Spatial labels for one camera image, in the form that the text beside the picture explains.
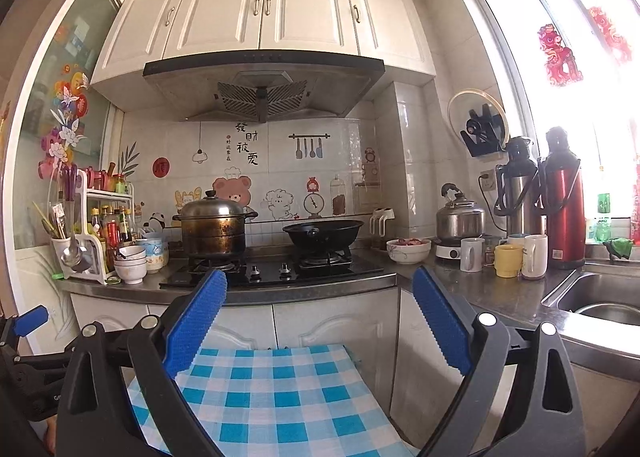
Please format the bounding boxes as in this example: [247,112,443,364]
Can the black wok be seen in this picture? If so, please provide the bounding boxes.
[282,219,365,253]

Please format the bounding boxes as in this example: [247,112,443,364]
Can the black gas stove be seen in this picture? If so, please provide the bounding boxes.
[159,249,398,289]

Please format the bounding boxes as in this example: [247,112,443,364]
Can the white cabinet door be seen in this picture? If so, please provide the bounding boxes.
[260,0,361,58]
[570,362,631,457]
[162,0,268,60]
[272,286,401,413]
[345,0,437,76]
[390,287,468,438]
[146,303,275,353]
[90,0,193,82]
[70,293,151,338]

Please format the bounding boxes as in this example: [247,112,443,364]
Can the silver thermos black handle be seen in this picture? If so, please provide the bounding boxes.
[494,136,546,238]

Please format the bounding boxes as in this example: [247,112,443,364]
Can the grey range hood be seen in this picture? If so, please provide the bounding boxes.
[142,51,386,122]

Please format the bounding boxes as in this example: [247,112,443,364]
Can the red thermos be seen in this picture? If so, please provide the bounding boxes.
[537,126,587,270]

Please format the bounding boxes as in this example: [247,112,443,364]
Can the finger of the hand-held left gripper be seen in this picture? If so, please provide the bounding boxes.
[0,305,51,353]

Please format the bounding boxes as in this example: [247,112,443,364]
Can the large steel stockpot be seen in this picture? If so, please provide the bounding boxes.
[172,189,260,260]

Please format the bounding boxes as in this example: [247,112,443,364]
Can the small white rack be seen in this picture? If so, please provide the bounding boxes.
[369,207,396,238]

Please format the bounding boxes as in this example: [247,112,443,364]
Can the colourful flower door stickers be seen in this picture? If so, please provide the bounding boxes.
[39,72,91,182]

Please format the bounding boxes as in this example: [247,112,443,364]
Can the green rag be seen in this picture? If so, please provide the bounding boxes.
[602,237,633,260]

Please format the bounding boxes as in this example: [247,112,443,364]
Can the yellow cup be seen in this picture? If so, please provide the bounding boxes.
[494,244,525,279]

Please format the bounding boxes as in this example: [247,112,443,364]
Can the white induction cooker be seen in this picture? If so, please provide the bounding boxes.
[434,237,476,260]

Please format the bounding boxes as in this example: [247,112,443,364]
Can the green bottle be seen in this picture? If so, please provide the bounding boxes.
[596,193,612,243]

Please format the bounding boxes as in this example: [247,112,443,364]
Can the white framed window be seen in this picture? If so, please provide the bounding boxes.
[450,0,640,243]

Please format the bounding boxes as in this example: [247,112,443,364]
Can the steel basin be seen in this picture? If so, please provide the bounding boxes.
[572,303,640,327]

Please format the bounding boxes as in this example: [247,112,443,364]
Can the white utensil holder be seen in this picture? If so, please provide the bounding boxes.
[32,167,93,280]

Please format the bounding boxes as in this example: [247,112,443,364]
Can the glass pot lid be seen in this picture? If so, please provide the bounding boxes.
[446,89,510,158]

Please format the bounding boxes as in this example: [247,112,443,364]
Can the blue white checked tablecloth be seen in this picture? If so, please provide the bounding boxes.
[126,343,418,457]

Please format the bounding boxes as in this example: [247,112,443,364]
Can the white blue-print container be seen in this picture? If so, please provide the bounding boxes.
[135,232,170,274]

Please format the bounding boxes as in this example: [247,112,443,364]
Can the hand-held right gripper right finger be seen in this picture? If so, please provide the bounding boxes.
[411,265,587,457]

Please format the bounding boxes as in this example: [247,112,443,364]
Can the white bowl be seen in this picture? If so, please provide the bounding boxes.
[386,238,432,265]

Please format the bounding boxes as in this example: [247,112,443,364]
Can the stacked white bowls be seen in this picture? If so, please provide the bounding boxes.
[114,244,149,285]

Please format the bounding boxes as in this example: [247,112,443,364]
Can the white upper cabinet door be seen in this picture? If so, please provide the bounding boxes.
[162,0,268,60]
[90,0,193,82]
[260,0,361,58]
[345,0,437,76]

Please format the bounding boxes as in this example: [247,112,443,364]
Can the white seasoning rack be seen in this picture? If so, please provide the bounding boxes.
[62,168,138,285]

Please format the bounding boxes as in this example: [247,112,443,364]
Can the red paper-cut decoration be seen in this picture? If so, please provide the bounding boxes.
[537,23,583,86]
[587,6,633,65]

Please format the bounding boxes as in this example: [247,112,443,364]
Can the bear wall sticker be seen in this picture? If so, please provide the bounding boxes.
[212,176,253,222]

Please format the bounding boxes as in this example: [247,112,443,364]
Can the steel kitchen sink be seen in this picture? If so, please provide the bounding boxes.
[542,262,640,353]

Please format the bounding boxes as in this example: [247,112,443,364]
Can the white lower cabinet door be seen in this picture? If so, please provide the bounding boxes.
[272,286,401,413]
[390,287,468,438]
[570,362,631,457]
[146,303,275,353]
[70,293,151,338]

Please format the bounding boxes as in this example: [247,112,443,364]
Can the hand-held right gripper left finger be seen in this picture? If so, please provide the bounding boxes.
[56,268,228,457]

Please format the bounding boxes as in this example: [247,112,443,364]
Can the steel kettle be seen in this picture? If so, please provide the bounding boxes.
[436,183,487,243]

